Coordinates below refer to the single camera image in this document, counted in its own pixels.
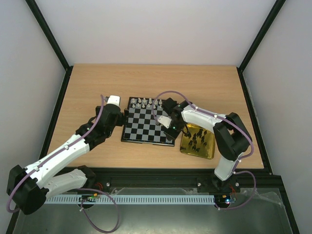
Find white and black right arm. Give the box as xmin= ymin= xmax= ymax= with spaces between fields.
xmin=157 ymin=98 xmax=254 ymax=192

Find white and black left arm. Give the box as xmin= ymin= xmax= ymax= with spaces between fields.
xmin=6 ymin=104 xmax=129 ymax=215

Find white chess piece row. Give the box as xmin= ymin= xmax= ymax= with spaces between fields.
xmin=129 ymin=97 xmax=162 ymax=110

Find black chess pieces in tray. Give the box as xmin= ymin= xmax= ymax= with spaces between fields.
xmin=180 ymin=128 xmax=208 ymax=152

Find black and grey chessboard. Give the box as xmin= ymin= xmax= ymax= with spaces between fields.
xmin=121 ymin=98 xmax=175 ymax=146

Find gold rectangular tray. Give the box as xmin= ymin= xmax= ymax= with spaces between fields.
xmin=180 ymin=124 xmax=215 ymax=159

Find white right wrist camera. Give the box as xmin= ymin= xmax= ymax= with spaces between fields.
xmin=157 ymin=116 xmax=172 ymax=129

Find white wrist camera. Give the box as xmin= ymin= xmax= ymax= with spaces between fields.
xmin=104 ymin=95 xmax=121 ymax=106
xmin=157 ymin=116 xmax=172 ymax=129

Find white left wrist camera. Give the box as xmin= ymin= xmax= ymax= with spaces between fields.
xmin=104 ymin=95 xmax=121 ymax=106

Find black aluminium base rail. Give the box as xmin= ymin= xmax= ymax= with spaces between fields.
xmin=92 ymin=167 xmax=283 ymax=195

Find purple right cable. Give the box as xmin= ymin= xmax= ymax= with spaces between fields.
xmin=151 ymin=91 xmax=257 ymax=211

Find purple cable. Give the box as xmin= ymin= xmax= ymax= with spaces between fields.
xmin=6 ymin=94 xmax=120 ymax=233
xmin=151 ymin=91 xmax=257 ymax=211

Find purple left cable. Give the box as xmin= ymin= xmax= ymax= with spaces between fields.
xmin=6 ymin=94 xmax=120 ymax=233

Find slotted grey cable duct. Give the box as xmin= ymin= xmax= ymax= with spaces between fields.
xmin=45 ymin=194 xmax=215 ymax=205

